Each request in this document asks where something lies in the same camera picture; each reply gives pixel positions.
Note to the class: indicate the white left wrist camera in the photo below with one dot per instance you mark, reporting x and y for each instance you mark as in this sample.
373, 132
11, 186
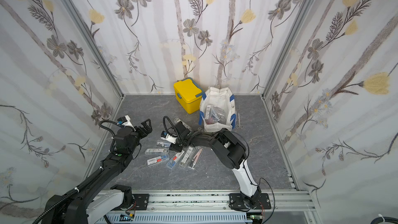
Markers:
125, 121

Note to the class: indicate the metal scissors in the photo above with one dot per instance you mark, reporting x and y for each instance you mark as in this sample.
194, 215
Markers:
238, 122

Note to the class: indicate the clear case gold label lower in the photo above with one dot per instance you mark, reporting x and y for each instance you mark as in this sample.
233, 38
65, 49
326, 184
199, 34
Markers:
156, 151

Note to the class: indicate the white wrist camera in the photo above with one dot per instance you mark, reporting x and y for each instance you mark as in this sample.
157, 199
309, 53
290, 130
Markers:
168, 138
125, 121

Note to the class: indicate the clear case pink compass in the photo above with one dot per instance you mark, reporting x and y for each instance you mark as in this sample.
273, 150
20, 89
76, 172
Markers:
195, 158

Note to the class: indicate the clear case red blue label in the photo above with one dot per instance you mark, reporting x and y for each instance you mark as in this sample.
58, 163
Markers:
174, 160

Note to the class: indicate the white canvas bag blue handles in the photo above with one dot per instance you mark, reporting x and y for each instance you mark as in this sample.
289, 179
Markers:
224, 99

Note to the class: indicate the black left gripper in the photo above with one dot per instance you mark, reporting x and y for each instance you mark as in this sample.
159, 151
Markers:
148, 129

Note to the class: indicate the clear case label top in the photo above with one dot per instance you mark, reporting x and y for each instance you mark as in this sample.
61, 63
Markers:
219, 113

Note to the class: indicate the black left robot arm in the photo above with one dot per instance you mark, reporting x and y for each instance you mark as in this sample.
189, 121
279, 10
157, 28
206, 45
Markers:
71, 208

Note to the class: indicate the yellow lidded storage box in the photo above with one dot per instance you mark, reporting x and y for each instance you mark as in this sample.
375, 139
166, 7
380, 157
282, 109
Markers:
188, 93

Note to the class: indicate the clear case white barcode label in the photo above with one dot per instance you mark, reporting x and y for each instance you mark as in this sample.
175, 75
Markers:
187, 156

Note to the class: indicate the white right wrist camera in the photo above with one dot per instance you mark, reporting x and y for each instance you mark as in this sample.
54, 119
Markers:
168, 138

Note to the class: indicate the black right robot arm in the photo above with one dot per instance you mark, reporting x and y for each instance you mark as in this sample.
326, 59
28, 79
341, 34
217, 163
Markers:
232, 153

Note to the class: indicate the clear case light blue compass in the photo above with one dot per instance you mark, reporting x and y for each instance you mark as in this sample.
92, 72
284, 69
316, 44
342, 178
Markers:
163, 144

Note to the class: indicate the pink plastic case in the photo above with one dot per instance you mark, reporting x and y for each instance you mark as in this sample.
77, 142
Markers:
211, 121

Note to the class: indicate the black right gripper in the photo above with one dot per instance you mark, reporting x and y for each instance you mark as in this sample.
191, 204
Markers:
179, 140

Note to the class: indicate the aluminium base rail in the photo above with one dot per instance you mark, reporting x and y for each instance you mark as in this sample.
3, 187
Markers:
198, 207

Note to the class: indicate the clear case red mark label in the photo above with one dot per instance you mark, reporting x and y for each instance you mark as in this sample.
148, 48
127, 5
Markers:
157, 160

